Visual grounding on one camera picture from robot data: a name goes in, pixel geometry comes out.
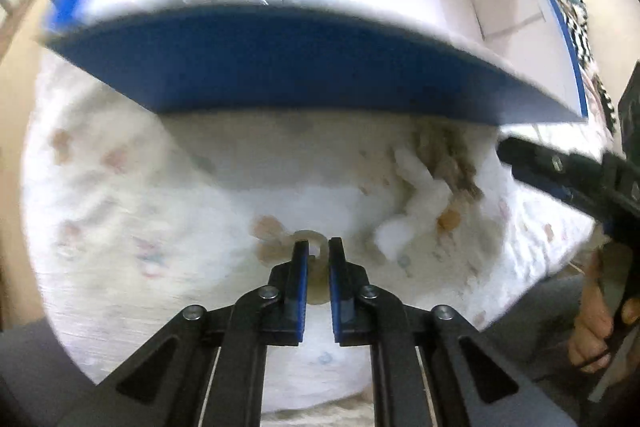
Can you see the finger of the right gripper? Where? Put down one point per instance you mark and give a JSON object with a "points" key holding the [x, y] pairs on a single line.
{"points": [[573, 179]]}

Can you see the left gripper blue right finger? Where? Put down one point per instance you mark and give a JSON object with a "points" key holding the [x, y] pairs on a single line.
{"points": [[429, 368]]}

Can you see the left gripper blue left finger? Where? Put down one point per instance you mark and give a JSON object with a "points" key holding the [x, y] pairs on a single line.
{"points": [[205, 367]]}

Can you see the brown cardboard piece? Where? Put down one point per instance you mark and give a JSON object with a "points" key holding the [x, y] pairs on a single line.
{"points": [[276, 244]]}

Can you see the brown fuzzy scrunchie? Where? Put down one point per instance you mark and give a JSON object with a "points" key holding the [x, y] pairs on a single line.
{"points": [[441, 147]]}

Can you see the white cloth piece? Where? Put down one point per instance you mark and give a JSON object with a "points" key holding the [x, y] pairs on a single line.
{"points": [[428, 200]]}

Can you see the blue white cardboard box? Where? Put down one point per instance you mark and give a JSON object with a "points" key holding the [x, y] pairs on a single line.
{"points": [[487, 61]]}

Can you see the person's right hand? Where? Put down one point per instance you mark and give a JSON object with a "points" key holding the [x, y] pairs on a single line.
{"points": [[594, 324]]}

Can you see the black white striped cloth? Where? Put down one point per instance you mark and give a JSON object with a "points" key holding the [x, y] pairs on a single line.
{"points": [[575, 16]]}

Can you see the white patterned bed quilt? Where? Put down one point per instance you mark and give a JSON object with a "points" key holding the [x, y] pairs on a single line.
{"points": [[130, 216]]}

